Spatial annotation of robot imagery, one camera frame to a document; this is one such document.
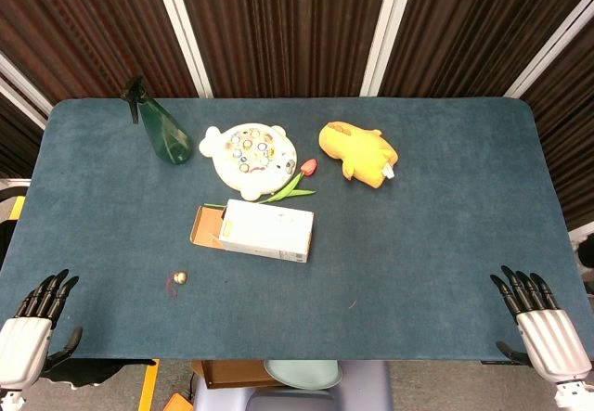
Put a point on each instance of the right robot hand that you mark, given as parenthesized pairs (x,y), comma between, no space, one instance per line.
(547,337)

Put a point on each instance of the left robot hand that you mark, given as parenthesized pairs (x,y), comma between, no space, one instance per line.
(25,337)

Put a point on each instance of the light green round plate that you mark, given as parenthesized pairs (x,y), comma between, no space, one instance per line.
(302,374)

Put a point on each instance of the white fish toy plate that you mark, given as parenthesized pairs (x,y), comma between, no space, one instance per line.
(250,159)

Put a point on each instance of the white cardboard product box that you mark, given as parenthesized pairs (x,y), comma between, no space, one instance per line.
(262,230)

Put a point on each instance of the yellow plush dinosaur toy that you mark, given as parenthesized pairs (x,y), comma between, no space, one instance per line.
(357,151)

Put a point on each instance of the green plastic spray bottle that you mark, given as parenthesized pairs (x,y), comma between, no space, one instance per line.
(163,130)

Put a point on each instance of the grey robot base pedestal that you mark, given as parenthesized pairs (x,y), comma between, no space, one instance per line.
(292,390)

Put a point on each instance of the blue felt table cover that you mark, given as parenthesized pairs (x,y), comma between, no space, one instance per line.
(297,244)

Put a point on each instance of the artificial red tulip flower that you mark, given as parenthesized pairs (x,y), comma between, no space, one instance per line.
(297,181)

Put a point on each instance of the brown cardboard box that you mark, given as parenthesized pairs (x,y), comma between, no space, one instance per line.
(232,374)

